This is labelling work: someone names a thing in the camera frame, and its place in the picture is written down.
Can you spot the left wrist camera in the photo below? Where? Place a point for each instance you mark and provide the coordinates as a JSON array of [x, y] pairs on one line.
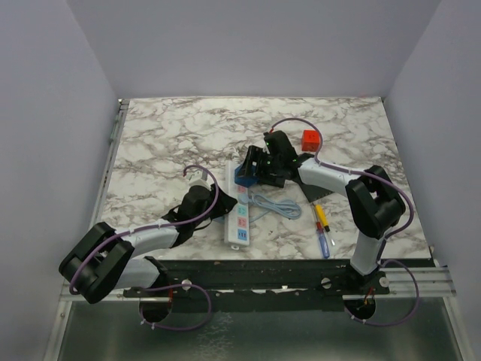
[[198, 178]]

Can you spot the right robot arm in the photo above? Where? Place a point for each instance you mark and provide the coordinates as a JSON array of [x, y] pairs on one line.
[[376, 205]]

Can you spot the white power strip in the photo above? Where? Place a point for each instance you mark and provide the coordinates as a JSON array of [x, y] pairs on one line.
[[237, 220]]

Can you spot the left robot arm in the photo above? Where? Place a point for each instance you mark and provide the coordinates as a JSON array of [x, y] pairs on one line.
[[106, 259]]

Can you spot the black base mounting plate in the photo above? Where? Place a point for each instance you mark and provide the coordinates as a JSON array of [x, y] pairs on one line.
[[275, 285]]

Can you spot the black router box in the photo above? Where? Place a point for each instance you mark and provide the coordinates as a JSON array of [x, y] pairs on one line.
[[272, 180]]

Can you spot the blue cube plug adapter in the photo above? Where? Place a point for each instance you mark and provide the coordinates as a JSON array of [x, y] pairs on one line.
[[244, 181]]

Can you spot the yellow handled screwdriver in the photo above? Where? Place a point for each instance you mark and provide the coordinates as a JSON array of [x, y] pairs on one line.
[[324, 222]]

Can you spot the red cube plug adapter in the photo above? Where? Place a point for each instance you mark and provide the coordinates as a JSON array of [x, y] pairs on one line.
[[310, 141]]

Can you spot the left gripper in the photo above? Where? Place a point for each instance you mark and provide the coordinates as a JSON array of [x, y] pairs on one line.
[[225, 204]]

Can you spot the aluminium rail frame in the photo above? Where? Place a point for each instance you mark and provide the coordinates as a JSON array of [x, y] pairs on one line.
[[257, 229]]

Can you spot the blue handled screwdriver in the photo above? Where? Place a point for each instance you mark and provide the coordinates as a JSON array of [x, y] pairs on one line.
[[322, 241]]

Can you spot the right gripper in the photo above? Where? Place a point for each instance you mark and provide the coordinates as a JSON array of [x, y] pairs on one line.
[[255, 155]]

